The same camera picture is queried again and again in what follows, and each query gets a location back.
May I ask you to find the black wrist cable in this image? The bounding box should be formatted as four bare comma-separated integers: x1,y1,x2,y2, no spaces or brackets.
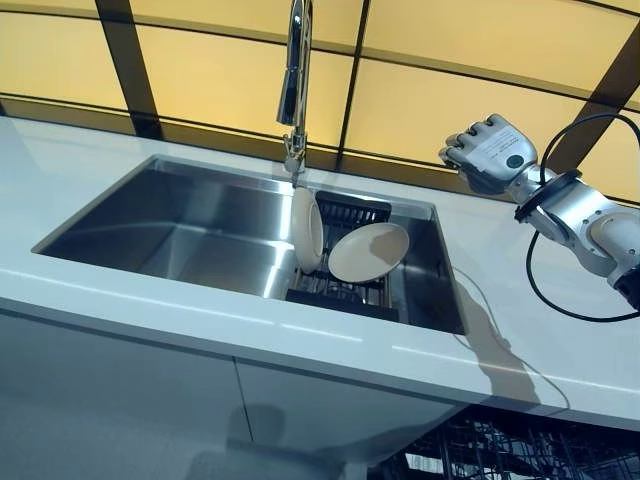
523,113,640,323

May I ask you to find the stainless steel kitchen sink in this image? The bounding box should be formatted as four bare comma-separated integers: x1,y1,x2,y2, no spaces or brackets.
32,154,468,337

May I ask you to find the built-in dishwasher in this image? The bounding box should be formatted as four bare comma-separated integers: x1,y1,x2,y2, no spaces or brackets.
367,404,640,480

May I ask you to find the black tined dishwasher plate rack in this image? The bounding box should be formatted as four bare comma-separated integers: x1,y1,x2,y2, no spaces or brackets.
399,409,640,480

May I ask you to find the cream ceramic plate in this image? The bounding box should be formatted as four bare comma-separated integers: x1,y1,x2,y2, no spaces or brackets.
327,222,411,286
292,185,325,276

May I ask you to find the black dish drying rack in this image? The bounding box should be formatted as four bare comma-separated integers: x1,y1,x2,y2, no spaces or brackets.
284,189,404,322

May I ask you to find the chrome pull-down kitchen faucet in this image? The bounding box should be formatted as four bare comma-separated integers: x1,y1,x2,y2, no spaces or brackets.
276,0,314,189

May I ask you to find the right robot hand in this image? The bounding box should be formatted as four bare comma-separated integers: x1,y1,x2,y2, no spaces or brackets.
438,113,539,196

